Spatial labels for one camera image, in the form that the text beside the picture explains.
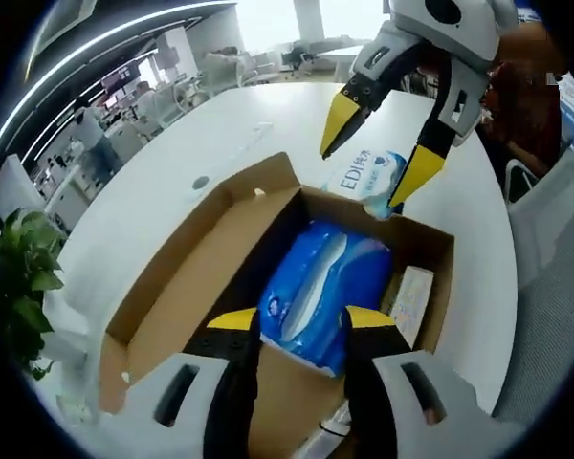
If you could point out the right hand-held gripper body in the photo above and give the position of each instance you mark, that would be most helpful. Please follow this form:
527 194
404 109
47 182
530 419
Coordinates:
459 33

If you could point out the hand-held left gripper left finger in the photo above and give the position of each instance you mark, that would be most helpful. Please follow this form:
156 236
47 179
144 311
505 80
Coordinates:
234 349

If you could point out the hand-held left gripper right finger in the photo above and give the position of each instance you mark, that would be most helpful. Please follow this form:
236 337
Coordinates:
373 349

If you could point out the white printed carton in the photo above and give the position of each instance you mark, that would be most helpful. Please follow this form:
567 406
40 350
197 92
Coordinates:
413 301

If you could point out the blue soft tissue pack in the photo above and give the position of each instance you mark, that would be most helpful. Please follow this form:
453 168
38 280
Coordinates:
325 287

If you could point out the brown cardboard shoe box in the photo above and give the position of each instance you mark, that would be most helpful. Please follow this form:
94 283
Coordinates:
182 287

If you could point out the white tube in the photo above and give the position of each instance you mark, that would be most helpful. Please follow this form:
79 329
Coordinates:
337 423

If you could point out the white wet wipes pack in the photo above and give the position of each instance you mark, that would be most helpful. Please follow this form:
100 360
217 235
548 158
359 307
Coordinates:
363 177

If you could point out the black office chair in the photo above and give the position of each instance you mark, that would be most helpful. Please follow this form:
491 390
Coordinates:
299 57

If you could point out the white table socket strip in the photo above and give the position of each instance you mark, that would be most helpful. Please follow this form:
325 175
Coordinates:
263 128

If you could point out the group of white office chairs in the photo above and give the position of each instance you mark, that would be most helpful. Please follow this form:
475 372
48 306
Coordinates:
229 67

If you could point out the round grey table grommet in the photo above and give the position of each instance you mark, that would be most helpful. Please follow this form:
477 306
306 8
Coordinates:
201 182

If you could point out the grey mesh office chair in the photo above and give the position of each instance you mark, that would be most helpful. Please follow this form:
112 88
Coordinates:
545 268

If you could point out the green plant in white pot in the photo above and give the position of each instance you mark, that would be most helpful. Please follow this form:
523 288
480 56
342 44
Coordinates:
19 268

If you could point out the hanging info screen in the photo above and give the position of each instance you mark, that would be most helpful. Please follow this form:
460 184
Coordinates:
119 80

